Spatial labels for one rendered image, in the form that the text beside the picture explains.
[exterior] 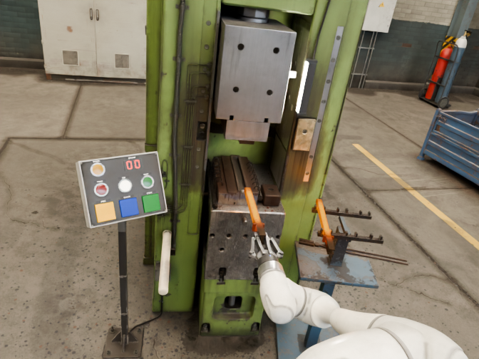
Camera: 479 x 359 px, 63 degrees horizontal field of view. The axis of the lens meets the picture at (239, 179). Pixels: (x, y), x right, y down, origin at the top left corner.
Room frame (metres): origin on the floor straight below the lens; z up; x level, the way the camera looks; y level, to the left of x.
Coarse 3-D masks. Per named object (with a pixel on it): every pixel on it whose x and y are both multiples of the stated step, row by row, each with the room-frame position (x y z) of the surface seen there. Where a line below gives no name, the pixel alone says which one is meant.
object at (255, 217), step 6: (246, 192) 1.57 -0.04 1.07; (246, 198) 1.55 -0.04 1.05; (252, 198) 1.52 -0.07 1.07; (252, 204) 1.46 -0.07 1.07; (252, 210) 1.42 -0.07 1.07; (252, 216) 1.37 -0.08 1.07; (258, 216) 1.38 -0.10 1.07; (252, 222) 1.35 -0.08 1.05; (258, 222) 1.33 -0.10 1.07; (252, 228) 1.30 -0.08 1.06; (258, 228) 1.27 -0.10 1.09; (264, 234) 1.23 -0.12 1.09
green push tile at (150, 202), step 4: (144, 196) 1.46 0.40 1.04; (148, 196) 1.47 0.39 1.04; (152, 196) 1.48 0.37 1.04; (156, 196) 1.49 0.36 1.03; (144, 200) 1.45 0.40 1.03; (148, 200) 1.46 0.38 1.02; (152, 200) 1.47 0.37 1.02; (156, 200) 1.48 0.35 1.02; (144, 204) 1.44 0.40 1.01; (148, 204) 1.45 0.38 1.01; (152, 204) 1.46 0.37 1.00; (156, 204) 1.47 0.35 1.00; (144, 208) 1.43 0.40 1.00; (148, 208) 1.44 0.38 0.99; (152, 208) 1.45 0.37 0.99; (156, 208) 1.46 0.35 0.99; (144, 212) 1.43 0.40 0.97
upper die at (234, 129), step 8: (224, 120) 1.77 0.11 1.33; (232, 120) 1.68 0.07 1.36; (240, 120) 1.69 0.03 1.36; (264, 120) 1.74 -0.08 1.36; (224, 128) 1.74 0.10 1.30; (232, 128) 1.68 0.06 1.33; (240, 128) 1.69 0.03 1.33; (248, 128) 1.70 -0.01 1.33; (256, 128) 1.70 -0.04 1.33; (264, 128) 1.71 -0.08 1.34; (232, 136) 1.68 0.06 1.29; (240, 136) 1.69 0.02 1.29; (248, 136) 1.70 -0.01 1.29; (256, 136) 1.70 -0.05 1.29; (264, 136) 1.71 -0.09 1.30
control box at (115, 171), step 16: (96, 160) 1.44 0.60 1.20; (112, 160) 1.47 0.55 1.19; (128, 160) 1.51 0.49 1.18; (144, 160) 1.55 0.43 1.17; (80, 176) 1.39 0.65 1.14; (96, 176) 1.41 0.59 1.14; (112, 176) 1.44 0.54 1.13; (128, 176) 1.48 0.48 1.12; (144, 176) 1.51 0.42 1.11; (160, 176) 1.55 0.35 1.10; (96, 192) 1.37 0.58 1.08; (112, 192) 1.41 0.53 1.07; (128, 192) 1.44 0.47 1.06; (144, 192) 1.47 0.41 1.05; (160, 192) 1.51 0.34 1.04; (160, 208) 1.48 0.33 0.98; (96, 224) 1.31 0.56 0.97
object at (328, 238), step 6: (318, 204) 1.77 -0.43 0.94; (318, 210) 1.74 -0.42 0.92; (324, 216) 1.67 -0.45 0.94; (324, 222) 1.61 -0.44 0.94; (324, 228) 1.56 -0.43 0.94; (324, 234) 1.50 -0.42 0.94; (330, 234) 1.51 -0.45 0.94; (324, 240) 1.49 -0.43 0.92; (330, 240) 1.46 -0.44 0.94; (330, 246) 1.41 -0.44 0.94; (330, 252) 1.40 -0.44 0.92
